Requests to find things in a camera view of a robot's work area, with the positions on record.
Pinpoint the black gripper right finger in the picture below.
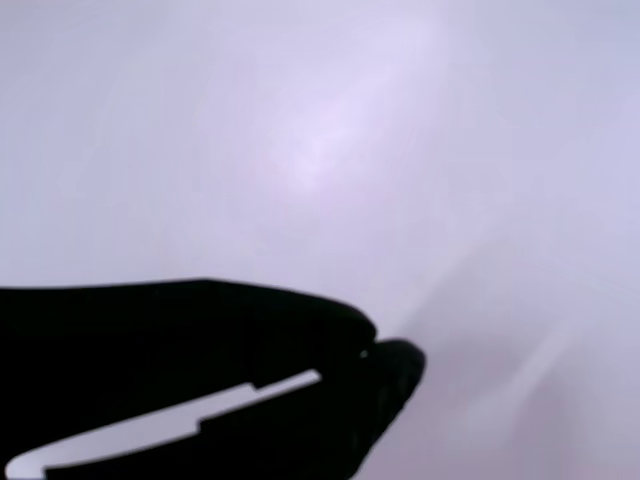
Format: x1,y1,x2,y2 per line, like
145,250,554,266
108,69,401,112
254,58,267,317
43,339,428,480

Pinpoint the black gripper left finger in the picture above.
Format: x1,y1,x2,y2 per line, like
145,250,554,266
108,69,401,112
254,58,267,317
0,277,378,467

